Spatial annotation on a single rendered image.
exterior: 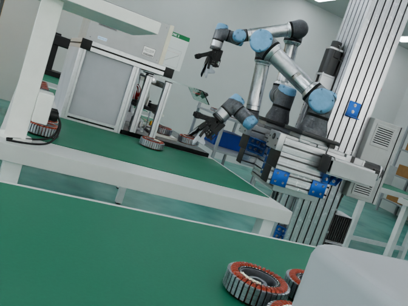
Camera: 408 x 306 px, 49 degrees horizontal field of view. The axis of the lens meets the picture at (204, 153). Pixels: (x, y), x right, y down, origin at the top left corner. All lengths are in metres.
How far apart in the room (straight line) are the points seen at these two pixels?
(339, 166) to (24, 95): 1.52
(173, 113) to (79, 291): 7.46
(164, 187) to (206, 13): 6.83
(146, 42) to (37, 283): 1.77
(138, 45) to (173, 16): 5.70
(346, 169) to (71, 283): 1.86
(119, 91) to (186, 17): 5.94
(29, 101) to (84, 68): 0.74
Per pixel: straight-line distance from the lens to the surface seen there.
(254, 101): 2.43
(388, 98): 10.39
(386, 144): 2.76
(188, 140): 2.26
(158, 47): 2.30
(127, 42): 2.26
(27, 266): 0.68
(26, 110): 1.41
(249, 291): 0.75
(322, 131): 2.37
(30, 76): 1.40
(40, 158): 1.37
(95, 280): 0.68
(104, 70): 2.12
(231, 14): 8.32
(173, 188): 1.46
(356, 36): 2.68
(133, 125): 2.18
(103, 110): 2.14
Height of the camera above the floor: 1.04
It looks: 7 degrees down
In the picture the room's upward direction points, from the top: 19 degrees clockwise
